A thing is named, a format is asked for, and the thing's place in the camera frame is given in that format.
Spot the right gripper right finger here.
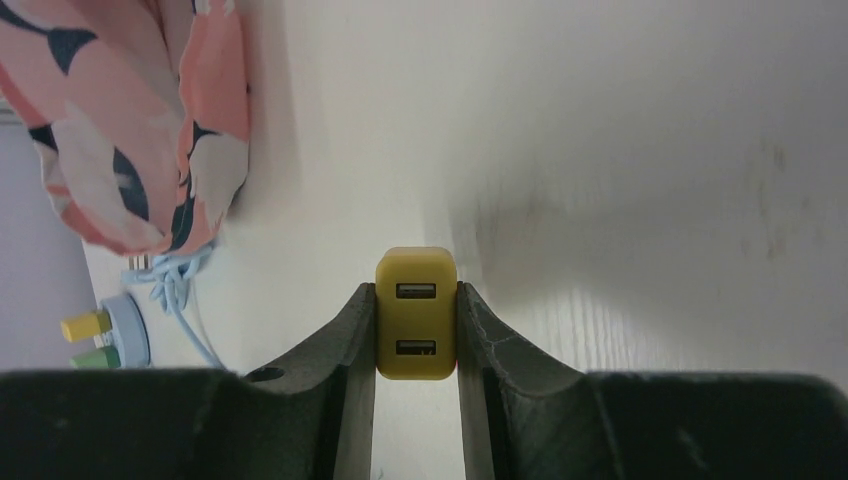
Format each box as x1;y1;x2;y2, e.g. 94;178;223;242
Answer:
456;283;847;479

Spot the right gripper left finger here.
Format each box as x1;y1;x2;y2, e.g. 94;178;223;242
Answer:
1;283;376;479

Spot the yellow plug adapter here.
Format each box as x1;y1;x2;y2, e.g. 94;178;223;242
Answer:
375;246;459;381

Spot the round blue socket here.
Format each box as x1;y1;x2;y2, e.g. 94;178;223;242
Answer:
94;293;151;368

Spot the green adapter on round socket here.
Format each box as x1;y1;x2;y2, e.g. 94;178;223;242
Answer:
70;345;122;369

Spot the yellow adapter on round socket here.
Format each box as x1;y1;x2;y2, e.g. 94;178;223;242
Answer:
60;310;113;343

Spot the pink patterned cloth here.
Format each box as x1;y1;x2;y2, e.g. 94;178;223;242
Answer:
1;1;250;256

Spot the light blue strip cable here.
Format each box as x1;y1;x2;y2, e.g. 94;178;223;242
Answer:
121;245;227;371

